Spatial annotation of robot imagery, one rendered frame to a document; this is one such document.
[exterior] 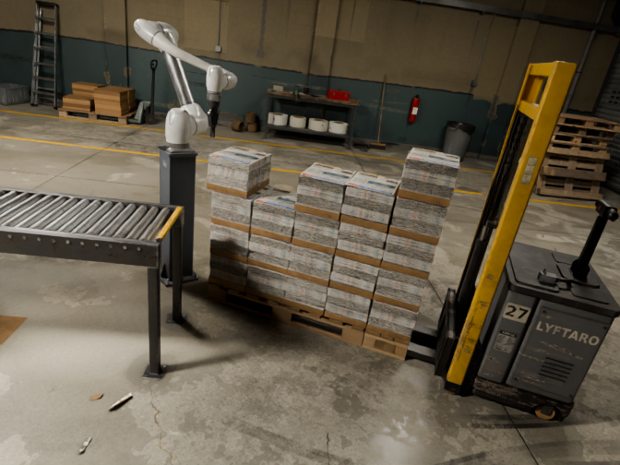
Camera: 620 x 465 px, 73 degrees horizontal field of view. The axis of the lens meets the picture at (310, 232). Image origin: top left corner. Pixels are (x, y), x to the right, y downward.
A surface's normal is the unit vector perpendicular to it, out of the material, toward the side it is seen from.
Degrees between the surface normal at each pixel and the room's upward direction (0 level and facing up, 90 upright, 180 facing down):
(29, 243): 90
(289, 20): 90
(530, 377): 90
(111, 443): 0
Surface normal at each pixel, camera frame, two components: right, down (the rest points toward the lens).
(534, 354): -0.31, 0.34
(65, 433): 0.14, -0.91
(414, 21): 0.04, 0.40
